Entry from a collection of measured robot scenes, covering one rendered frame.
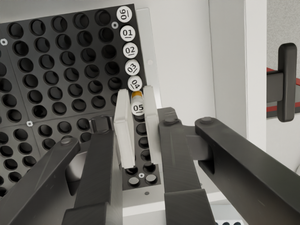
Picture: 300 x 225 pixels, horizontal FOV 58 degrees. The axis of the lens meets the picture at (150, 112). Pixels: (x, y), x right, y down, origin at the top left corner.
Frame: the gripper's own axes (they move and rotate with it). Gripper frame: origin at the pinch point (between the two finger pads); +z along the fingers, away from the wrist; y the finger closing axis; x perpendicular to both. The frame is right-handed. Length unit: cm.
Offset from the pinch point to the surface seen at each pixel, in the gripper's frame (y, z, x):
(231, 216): 11.7, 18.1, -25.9
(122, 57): -0.8, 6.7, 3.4
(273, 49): 58, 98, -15
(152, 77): 1.7, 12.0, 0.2
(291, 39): 66, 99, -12
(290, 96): 13.7, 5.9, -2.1
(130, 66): -0.2, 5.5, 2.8
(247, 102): 9.1, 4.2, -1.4
